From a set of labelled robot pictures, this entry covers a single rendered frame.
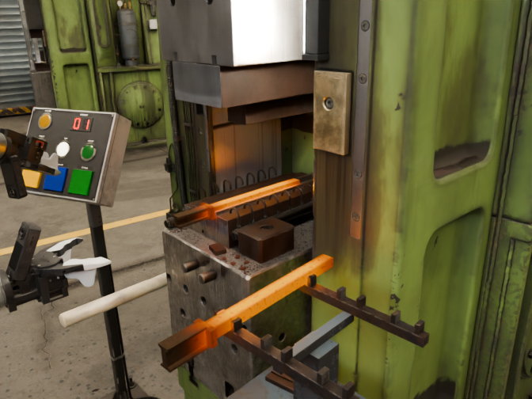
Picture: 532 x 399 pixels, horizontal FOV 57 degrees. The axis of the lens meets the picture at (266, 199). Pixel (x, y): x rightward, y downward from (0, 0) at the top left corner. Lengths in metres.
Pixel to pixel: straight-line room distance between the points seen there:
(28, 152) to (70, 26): 4.62
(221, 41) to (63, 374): 1.76
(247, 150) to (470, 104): 0.67
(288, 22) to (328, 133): 0.28
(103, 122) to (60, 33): 4.39
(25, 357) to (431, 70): 2.20
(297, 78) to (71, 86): 4.84
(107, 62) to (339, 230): 4.93
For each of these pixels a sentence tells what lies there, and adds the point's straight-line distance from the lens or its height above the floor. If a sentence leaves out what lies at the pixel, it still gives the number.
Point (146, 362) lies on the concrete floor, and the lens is 2.42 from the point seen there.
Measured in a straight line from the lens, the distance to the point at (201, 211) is 1.25.
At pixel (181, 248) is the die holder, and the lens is 1.34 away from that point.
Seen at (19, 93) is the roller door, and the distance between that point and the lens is 9.05.
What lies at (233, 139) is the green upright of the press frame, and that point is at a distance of 1.52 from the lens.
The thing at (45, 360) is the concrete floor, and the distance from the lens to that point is 2.59.
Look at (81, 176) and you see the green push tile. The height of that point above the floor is 1.02.
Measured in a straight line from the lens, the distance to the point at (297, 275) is 1.02.
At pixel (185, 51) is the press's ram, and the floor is 1.39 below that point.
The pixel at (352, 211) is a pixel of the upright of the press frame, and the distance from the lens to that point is 1.11.
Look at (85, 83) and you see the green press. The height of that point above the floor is 0.78.
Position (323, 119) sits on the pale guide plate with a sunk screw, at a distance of 1.08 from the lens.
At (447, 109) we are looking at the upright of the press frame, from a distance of 1.21.
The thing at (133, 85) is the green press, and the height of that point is 0.73.
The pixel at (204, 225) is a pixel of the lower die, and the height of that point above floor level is 0.95.
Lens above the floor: 1.47
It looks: 21 degrees down
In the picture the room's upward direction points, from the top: 1 degrees counter-clockwise
